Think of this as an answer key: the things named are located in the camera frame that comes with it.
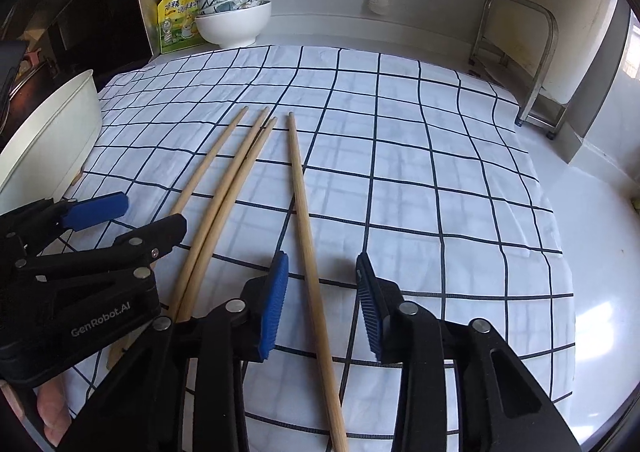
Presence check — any long wooden chopstick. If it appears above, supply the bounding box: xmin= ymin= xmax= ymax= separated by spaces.
xmin=106 ymin=105 xmax=250 ymax=369
xmin=175 ymin=117 xmax=279 ymax=324
xmin=167 ymin=106 xmax=272 ymax=320
xmin=287 ymin=112 xmax=351 ymax=452

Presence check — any white black checkered cloth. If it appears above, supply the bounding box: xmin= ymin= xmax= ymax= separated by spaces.
xmin=37 ymin=44 xmax=575 ymax=440

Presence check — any window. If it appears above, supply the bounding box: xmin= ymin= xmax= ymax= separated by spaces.
xmin=620 ymin=17 xmax=640 ymax=83

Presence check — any blue patterned ceramic bowl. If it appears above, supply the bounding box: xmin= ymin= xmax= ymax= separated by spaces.
xmin=195 ymin=0 xmax=267 ymax=13

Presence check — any plain white bowl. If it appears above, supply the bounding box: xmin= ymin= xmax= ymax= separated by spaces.
xmin=195 ymin=0 xmax=272 ymax=49

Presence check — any white plastic container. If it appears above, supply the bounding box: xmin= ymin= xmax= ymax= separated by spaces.
xmin=0 ymin=69 xmax=103 ymax=218

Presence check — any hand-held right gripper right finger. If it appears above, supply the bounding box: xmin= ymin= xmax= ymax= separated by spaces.
xmin=356 ymin=253 xmax=583 ymax=452

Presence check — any person's left hand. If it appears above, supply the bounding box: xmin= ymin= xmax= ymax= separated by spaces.
xmin=35 ymin=374 xmax=73 ymax=448

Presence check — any dark kitchen appliance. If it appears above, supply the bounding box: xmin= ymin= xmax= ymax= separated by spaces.
xmin=0 ymin=0 xmax=156 ymax=133

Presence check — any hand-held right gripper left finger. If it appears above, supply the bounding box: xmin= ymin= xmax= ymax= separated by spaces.
xmin=55 ymin=252 xmax=290 ymax=452

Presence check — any yellow seasoning pouch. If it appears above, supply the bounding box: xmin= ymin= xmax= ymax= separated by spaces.
xmin=157 ymin=0 xmax=205 ymax=55

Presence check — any steel tube rack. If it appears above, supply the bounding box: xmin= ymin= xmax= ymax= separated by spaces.
xmin=469 ymin=0 xmax=568 ymax=139

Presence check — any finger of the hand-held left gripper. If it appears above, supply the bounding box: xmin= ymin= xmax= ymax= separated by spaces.
xmin=0 ymin=192 xmax=130 ymax=258
xmin=10 ymin=213 xmax=188 ymax=318

